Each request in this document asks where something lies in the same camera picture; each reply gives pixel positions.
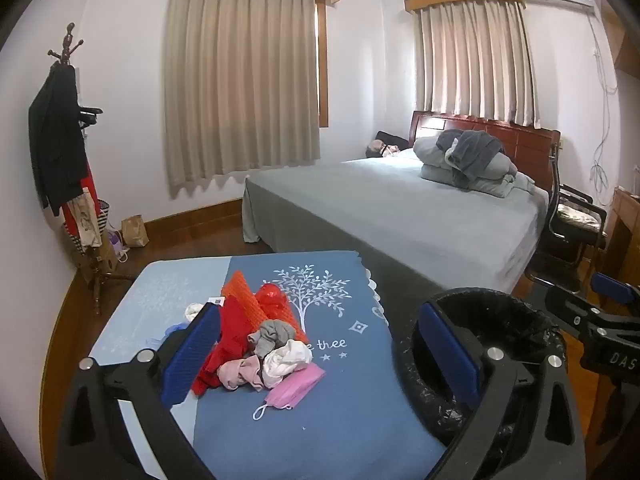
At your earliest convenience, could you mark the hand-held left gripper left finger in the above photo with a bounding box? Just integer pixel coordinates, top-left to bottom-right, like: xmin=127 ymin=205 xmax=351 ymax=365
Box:
xmin=55 ymin=302 xmax=223 ymax=480

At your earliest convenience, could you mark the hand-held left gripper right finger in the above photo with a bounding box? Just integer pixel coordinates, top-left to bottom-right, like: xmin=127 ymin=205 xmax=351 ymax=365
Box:
xmin=417 ymin=302 xmax=588 ymax=480

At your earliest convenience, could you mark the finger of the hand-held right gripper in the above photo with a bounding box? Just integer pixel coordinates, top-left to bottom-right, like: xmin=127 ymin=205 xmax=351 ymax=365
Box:
xmin=590 ymin=272 xmax=640 ymax=311
xmin=545 ymin=284 xmax=601 ymax=332

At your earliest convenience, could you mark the red cloth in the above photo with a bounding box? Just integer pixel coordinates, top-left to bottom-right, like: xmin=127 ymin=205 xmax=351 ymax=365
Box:
xmin=192 ymin=297 xmax=262 ymax=396

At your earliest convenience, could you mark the light pink cloth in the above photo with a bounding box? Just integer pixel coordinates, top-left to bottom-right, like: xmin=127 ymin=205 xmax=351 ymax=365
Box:
xmin=217 ymin=355 xmax=266 ymax=392

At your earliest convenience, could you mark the black trash bin with bag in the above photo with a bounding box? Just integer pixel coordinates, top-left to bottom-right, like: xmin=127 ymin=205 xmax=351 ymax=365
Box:
xmin=396 ymin=287 xmax=571 ymax=480

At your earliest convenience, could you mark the grey sock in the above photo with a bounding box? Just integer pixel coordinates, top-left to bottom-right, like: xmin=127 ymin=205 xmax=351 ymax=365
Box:
xmin=248 ymin=319 xmax=299 ymax=359

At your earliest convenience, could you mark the white cloth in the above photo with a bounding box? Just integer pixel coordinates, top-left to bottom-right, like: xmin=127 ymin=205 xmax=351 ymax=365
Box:
xmin=261 ymin=340 xmax=314 ymax=389

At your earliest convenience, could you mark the red plastic bag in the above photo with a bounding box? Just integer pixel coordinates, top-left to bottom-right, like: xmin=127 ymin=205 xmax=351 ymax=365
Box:
xmin=256 ymin=282 xmax=292 ymax=322

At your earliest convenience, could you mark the pink face mask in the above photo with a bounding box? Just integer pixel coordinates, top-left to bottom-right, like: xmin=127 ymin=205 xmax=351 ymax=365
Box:
xmin=252 ymin=362 xmax=326 ymax=421

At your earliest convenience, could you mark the black office chair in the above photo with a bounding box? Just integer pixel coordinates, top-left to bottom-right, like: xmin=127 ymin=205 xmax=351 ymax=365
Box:
xmin=525 ymin=142 xmax=609 ymax=294

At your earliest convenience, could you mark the wooden desk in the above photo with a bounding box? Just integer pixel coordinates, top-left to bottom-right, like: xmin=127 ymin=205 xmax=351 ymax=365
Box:
xmin=597 ymin=187 xmax=640 ymax=283

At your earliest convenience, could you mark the chair seat cushion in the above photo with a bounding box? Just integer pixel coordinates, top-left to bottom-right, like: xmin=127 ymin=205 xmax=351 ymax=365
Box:
xmin=556 ymin=202 xmax=601 ymax=224

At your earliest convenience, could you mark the wooden coat rack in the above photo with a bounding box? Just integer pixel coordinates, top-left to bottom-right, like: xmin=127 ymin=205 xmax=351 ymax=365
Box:
xmin=47 ymin=22 xmax=137 ymax=317

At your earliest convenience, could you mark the blue tree print tablecloth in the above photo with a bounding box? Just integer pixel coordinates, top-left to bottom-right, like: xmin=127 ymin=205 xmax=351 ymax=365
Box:
xmin=87 ymin=251 xmax=448 ymax=480

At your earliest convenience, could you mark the cardboard box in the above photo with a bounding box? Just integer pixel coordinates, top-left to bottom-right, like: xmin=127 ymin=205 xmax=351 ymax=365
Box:
xmin=75 ymin=242 xmax=119 ymax=284

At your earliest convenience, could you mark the brown paper bag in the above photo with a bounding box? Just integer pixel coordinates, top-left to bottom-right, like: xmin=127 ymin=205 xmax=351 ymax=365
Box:
xmin=121 ymin=215 xmax=150 ymax=250

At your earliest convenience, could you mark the bed with grey sheet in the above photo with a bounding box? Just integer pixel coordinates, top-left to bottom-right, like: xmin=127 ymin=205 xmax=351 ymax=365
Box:
xmin=242 ymin=152 xmax=551 ymax=306

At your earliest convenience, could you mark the striped bag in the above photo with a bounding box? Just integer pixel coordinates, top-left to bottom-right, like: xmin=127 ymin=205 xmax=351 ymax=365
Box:
xmin=62 ymin=200 xmax=111 ymax=261

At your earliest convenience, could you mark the wooden headboard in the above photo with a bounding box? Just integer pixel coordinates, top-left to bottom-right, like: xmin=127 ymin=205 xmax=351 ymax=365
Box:
xmin=410 ymin=110 xmax=562 ymax=192

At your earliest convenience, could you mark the canvas tote bag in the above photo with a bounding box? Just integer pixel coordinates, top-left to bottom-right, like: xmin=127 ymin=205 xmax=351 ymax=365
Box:
xmin=70 ymin=187 xmax=104 ymax=249

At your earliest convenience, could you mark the dark grey towel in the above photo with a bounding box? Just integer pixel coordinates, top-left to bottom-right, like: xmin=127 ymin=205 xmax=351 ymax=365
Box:
xmin=435 ymin=130 xmax=504 ymax=186

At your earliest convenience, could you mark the folded grey quilt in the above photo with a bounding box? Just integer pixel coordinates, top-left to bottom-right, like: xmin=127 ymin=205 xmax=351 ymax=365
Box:
xmin=412 ymin=132 xmax=536 ymax=199

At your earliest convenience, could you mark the red garment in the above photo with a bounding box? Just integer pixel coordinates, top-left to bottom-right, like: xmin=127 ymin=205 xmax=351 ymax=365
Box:
xmin=62 ymin=160 xmax=99 ymax=239

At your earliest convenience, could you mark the dark cushion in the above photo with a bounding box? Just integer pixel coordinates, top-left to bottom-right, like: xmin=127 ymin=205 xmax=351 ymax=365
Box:
xmin=375 ymin=131 xmax=412 ymax=149

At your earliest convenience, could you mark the black coat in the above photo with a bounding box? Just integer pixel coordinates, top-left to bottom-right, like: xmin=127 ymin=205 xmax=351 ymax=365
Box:
xmin=28 ymin=65 xmax=92 ymax=217

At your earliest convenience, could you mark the narrow beige curtain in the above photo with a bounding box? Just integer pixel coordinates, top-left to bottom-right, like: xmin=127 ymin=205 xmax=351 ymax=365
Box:
xmin=417 ymin=0 xmax=544 ymax=129

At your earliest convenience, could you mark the wide beige curtain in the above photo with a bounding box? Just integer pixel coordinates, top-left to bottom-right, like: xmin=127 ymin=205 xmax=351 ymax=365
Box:
xmin=164 ymin=0 xmax=321 ymax=199

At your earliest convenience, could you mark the white cable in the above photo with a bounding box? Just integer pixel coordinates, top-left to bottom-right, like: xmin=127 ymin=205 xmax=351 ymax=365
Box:
xmin=587 ymin=7 xmax=622 ymax=207

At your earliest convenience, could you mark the wooden wall cabinet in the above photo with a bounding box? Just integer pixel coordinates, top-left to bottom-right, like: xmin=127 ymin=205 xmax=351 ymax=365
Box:
xmin=600 ymin=0 xmax=640 ymax=77

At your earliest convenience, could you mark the wooden window frame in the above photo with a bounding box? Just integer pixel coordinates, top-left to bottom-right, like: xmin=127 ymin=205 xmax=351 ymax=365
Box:
xmin=315 ymin=2 xmax=331 ymax=129

